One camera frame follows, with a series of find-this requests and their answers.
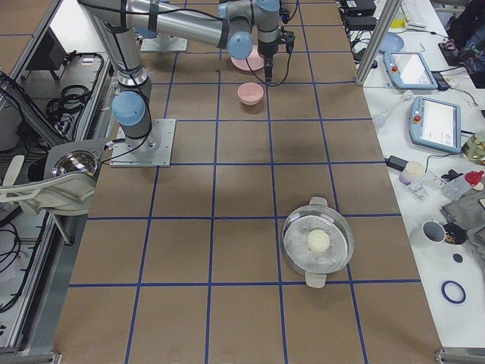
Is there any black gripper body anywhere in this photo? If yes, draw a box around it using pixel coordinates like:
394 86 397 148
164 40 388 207
258 29 295 58

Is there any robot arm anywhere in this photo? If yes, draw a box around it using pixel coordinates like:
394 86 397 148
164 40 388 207
122 1 295 83
78 1 152 164

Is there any pink plate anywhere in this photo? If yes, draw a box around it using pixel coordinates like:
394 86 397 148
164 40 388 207
230 45 264 71

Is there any pink bowl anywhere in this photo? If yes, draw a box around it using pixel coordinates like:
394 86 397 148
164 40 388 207
237 83 264 106

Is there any light blue plate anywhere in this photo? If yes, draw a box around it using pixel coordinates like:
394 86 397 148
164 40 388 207
378 32 405 54

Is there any steel bowl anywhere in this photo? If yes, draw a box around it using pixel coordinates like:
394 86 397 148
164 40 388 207
51 150 99 177

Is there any teach pendant far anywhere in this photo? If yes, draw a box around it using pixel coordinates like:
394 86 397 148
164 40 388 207
383 52 438 90

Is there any teach pendant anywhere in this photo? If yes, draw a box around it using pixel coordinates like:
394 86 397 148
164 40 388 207
408 96 462 154
383 52 438 90

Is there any black power adapter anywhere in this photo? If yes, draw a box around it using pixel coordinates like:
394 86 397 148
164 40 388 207
384 155 408 172

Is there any teach pendant near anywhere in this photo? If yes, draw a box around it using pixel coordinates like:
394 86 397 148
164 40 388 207
408 96 462 154

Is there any white purple jar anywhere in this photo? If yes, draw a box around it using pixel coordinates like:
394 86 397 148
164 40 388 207
399 162 425 185

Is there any glass pot lid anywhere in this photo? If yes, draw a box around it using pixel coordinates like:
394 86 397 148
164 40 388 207
280 196 355 288

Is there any white mug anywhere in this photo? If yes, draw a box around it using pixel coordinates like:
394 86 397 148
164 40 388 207
409 220 446 246

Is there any grey cloth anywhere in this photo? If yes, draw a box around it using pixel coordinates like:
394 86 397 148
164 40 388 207
440 191 484 271

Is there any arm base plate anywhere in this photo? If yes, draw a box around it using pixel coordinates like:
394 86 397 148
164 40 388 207
108 118 176 168
141 34 188 53

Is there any aluminium frame post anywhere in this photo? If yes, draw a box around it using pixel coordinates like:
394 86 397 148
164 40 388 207
355 0 402 86

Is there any blue rubber ring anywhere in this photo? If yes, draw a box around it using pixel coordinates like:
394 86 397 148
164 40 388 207
441 279 467 305

